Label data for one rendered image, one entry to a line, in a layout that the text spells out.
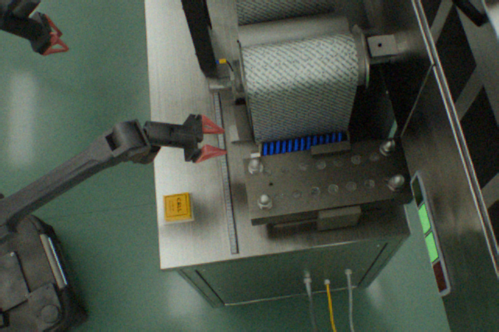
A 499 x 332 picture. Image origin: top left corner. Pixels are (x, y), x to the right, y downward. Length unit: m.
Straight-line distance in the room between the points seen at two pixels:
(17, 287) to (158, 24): 1.17
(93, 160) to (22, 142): 1.62
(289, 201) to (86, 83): 1.76
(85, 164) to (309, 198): 0.53
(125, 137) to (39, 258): 1.18
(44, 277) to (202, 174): 1.00
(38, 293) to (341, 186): 1.33
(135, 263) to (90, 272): 0.20
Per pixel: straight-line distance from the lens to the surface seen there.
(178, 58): 1.65
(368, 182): 1.31
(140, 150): 1.18
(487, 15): 0.79
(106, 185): 2.54
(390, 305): 2.29
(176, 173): 1.47
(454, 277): 1.05
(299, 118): 1.25
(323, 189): 1.28
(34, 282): 2.26
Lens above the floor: 2.23
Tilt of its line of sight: 67 degrees down
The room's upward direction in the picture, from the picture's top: 11 degrees counter-clockwise
